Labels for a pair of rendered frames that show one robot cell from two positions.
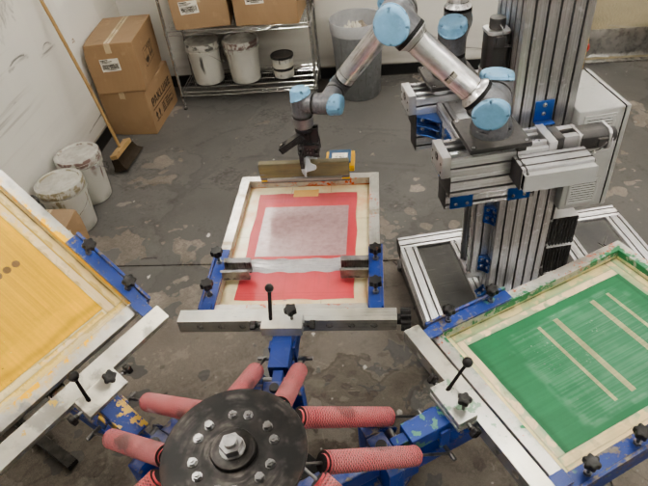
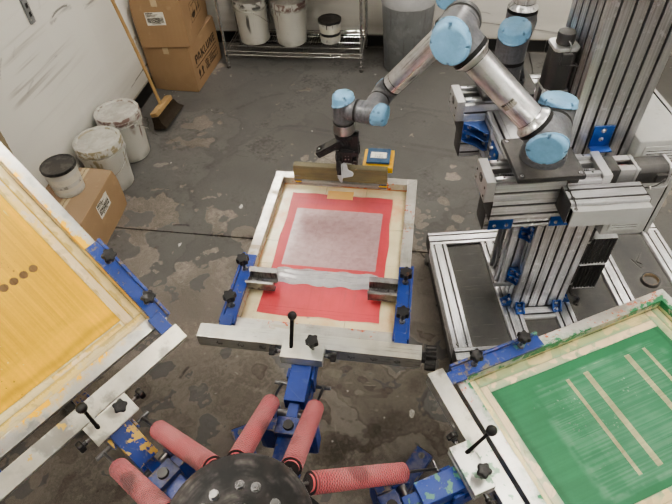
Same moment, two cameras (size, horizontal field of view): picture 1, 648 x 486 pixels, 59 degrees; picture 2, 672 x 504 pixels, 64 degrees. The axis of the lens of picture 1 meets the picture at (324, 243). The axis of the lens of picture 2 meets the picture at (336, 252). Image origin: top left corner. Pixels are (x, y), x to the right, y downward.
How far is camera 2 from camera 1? 32 cm
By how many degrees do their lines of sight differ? 7
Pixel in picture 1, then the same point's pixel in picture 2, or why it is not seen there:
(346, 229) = (378, 242)
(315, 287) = (340, 306)
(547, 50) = (616, 74)
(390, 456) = not seen: outside the picture
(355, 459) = not seen: outside the picture
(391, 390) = (405, 388)
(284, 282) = (309, 296)
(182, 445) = not seen: outside the picture
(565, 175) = (616, 214)
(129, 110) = (172, 66)
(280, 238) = (309, 245)
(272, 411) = (281, 485)
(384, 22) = (443, 39)
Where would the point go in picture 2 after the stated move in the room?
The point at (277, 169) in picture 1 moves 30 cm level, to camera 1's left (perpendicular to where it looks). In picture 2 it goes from (312, 171) to (233, 173)
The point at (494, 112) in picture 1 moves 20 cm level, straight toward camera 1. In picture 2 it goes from (551, 147) to (543, 190)
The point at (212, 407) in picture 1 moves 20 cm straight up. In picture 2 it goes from (219, 472) to (196, 429)
